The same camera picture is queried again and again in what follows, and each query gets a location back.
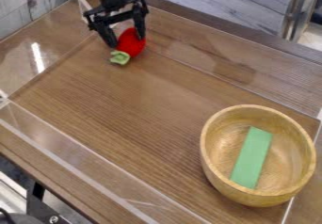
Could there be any green rectangular block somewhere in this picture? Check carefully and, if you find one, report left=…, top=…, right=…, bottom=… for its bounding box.
left=230, top=126, right=273, bottom=189

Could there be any black table leg clamp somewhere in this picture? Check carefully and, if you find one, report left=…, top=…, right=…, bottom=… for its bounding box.
left=0, top=183, right=73, bottom=224

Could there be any wooden bowl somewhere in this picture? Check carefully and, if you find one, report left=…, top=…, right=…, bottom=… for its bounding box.
left=201, top=104, right=317, bottom=207

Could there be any clear acrylic tray wall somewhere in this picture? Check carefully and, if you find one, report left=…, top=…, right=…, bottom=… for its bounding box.
left=0, top=92, right=210, bottom=224

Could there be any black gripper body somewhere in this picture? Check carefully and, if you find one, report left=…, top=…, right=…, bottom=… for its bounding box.
left=82, top=0, right=151, bottom=32

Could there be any metal stand in background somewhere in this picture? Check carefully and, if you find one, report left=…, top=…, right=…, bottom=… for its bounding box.
left=281, top=0, right=317, bottom=42

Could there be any red plush strawberry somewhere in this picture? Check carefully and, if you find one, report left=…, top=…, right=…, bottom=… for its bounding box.
left=110, top=27, right=146, bottom=66

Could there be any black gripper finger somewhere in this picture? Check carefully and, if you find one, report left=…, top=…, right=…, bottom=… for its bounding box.
left=97, top=23, right=118, bottom=48
left=134, top=9, right=146, bottom=40

